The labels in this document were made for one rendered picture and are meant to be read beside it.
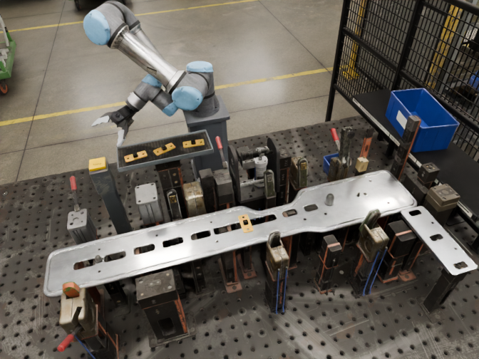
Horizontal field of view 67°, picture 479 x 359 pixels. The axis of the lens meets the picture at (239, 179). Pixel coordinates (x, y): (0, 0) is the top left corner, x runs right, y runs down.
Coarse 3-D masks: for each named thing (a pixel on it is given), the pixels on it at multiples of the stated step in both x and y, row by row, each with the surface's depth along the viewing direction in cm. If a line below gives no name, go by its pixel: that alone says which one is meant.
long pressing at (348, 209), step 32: (320, 192) 144; (352, 192) 143; (384, 192) 143; (160, 224) 135; (192, 224) 134; (224, 224) 134; (256, 224) 133; (288, 224) 133; (320, 224) 132; (352, 224) 132; (64, 256) 126; (128, 256) 125; (160, 256) 124; (192, 256) 124
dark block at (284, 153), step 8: (280, 152) 144; (288, 152) 144; (280, 160) 143; (288, 160) 144; (280, 168) 146; (288, 168) 147; (280, 176) 149; (288, 176) 150; (280, 184) 153; (280, 192) 156; (280, 200) 159
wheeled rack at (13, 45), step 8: (0, 16) 439; (8, 32) 453; (0, 48) 441; (8, 48) 438; (0, 56) 417; (8, 56) 426; (0, 64) 391; (8, 64) 411; (0, 72) 397; (8, 72) 398; (0, 80) 405; (0, 88) 406
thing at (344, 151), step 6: (342, 132) 140; (348, 132) 138; (342, 138) 141; (348, 138) 142; (342, 144) 142; (348, 144) 143; (342, 150) 143; (348, 150) 144; (342, 156) 144; (348, 156) 145; (342, 162) 146; (348, 162) 147
